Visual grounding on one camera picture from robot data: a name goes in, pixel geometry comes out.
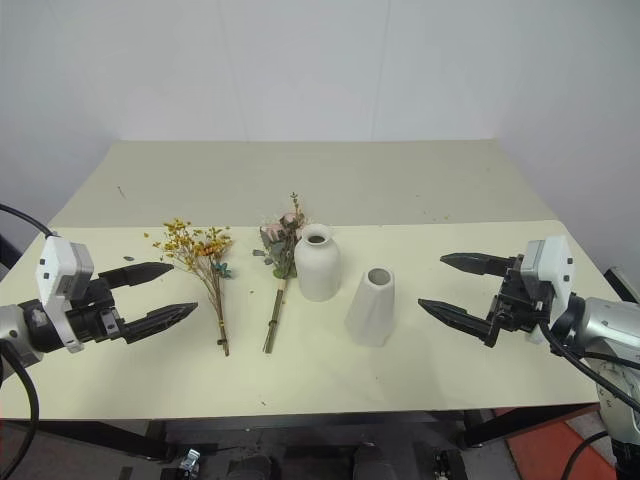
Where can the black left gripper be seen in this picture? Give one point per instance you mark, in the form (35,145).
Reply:
(95,320)

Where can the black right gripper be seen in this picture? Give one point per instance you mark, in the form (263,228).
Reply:
(515,310)

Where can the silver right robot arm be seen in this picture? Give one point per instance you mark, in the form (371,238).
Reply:
(607,325)

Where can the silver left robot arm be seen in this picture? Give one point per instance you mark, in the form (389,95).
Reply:
(15,325)

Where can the white tapered ceramic vase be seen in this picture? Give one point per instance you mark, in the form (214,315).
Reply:
(372,310)

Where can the white round-bodied ceramic vase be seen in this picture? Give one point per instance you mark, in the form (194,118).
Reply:
(317,270)

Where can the yellow dried flower bouquet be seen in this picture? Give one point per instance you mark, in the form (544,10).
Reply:
(200,250)

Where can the pink flower bouquet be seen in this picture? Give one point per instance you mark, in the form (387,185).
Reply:
(285,240)

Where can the metal caster wheel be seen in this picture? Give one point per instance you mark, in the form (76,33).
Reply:
(190,459)

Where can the red floor mat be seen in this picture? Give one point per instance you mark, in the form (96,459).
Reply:
(545,445)

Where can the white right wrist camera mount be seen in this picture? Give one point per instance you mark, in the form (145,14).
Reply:
(550,270)

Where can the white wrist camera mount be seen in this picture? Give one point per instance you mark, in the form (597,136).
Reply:
(550,270)
(56,270)

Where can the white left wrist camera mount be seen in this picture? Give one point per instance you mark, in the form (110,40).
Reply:
(56,270)

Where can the black table frame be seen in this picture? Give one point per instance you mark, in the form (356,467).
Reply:
(300,425)

